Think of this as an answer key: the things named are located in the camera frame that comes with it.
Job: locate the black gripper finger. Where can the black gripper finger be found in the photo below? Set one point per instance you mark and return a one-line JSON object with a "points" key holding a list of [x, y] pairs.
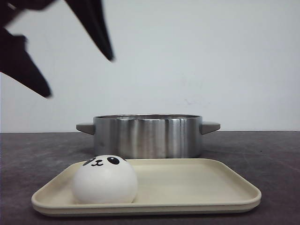
{"points": [[90, 13]]}

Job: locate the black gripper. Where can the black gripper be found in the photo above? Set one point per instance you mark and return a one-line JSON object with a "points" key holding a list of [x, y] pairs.
{"points": [[14, 59]]}

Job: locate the cream rectangular tray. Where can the cream rectangular tray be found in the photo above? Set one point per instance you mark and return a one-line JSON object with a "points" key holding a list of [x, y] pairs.
{"points": [[165, 187]]}

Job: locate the panda bun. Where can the panda bun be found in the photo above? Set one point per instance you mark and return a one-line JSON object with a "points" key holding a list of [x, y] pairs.
{"points": [[105, 179]]}

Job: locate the stainless steel steamer pot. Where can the stainless steel steamer pot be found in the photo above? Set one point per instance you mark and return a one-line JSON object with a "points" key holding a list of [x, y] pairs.
{"points": [[142, 136]]}

